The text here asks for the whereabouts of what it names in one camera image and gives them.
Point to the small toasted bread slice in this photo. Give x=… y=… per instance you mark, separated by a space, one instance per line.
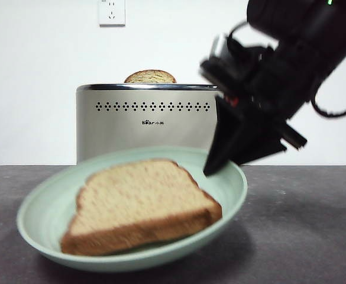
x=150 y=77

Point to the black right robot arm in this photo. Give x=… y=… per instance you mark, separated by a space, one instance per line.
x=308 y=44

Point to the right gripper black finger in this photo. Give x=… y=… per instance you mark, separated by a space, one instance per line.
x=221 y=139
x=258 y=145

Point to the white wall power outlet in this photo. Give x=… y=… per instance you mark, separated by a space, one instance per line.
x=112 y=14

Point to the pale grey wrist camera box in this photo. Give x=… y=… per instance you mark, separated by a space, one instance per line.
x=218 y=47

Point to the pale green round plate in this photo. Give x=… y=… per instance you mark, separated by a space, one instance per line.
x=42 y=222

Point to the cream toaster with chrome top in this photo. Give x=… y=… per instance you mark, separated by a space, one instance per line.
x=149 y=130

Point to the large toasted bread slice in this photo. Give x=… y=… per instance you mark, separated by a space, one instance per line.
x=137 y=201

